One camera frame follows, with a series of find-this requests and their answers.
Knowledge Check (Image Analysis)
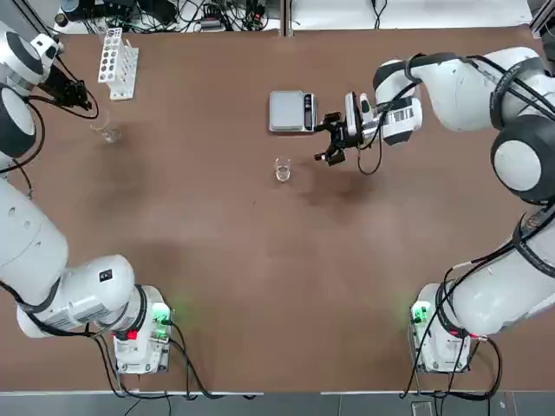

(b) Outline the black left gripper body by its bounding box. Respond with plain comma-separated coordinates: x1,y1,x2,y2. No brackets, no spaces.
42,60,78,104

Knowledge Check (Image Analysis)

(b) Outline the aluminium frame post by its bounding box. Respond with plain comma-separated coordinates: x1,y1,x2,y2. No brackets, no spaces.
280,0,293,39

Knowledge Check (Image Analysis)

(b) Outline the white test tube rack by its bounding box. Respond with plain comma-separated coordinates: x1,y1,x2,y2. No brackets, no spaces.
96,27,140,101

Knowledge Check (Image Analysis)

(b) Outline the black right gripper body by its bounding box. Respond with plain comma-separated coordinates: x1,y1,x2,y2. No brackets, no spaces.
331,120,362,151

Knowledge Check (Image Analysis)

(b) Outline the small glass beaker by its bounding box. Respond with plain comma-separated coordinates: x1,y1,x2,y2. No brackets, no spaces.
273,156,293,184

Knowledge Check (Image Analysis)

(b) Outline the aluminium corner post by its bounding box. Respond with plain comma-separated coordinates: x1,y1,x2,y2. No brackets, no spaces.
12,0,62,42
528,0,555,40

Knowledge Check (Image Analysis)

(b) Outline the silver digital balance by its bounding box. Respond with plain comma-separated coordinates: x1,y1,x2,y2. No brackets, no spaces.
268,89,320,133

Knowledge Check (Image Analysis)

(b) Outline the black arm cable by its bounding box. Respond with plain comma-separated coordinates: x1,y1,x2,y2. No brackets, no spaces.
357,51,555,270
0,54,101,200

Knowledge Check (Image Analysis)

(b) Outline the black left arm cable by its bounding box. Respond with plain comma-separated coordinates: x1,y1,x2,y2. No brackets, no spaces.
0,54,101,200

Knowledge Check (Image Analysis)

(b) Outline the large glass beaker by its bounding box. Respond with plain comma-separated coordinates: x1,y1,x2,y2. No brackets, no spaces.
89,108,123,145

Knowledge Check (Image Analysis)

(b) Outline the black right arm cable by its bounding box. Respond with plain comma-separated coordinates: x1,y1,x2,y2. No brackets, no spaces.
357,51,555,270

